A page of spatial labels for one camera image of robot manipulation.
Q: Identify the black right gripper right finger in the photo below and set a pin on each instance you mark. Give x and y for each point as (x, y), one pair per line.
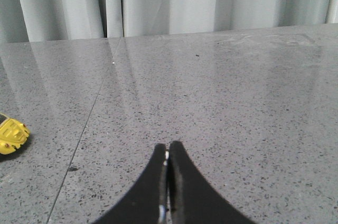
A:
(192, 198)

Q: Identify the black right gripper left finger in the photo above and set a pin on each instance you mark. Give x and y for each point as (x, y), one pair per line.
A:
(146, 200)

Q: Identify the yellow toy beetle car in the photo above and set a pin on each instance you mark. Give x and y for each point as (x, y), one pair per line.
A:
(13, 134)

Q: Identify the grey pleated curtain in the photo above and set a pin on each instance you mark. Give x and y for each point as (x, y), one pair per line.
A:
(42, 20)

